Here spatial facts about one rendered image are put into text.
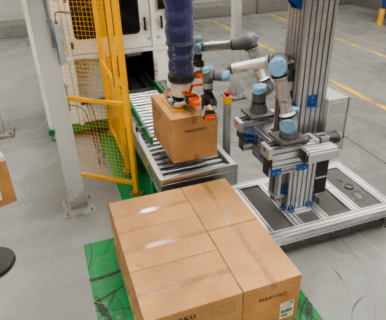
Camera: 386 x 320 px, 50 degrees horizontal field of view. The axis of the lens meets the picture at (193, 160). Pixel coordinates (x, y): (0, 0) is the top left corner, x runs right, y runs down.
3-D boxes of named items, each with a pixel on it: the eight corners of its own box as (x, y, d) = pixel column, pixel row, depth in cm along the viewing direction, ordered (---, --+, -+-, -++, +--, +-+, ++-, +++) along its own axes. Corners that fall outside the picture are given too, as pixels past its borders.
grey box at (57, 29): (59, 58, 353) (52, 21, 338) (65, 56, 355) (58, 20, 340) (60, 64, 337) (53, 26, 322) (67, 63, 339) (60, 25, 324)
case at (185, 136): (153, 134, 398) (150, 94, 378) (193, 127, 410) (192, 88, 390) (173, 164, 349) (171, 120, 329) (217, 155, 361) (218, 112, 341)
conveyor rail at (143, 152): (112, 103, 544) (110, 89, 535) (116, 103, 546) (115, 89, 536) (160, 199, 355) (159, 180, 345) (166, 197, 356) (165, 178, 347)
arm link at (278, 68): (299, 126, 298) (287, 51, 275) (298, 134, 286) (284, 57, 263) (282, 127, 302) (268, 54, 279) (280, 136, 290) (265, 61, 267)
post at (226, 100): (221, 183, 446) (222, 95, 396) (227, 182, 448) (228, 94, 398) (224, 186, 441) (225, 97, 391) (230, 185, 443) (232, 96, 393)
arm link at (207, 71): (212, 68, 284) (200, 68, 286) (212, 84, 289) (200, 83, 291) (215, 65, 290) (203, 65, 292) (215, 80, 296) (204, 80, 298)
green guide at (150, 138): (113, 92, 538) (112, 85, 533) (121, 91, 541) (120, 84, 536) (143, 146, 406) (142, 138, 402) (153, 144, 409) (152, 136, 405)
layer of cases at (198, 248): (114, 242, 347) (108, 203, 327) (224, 215, 375) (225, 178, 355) (150, 367, 249) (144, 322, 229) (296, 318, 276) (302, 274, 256)
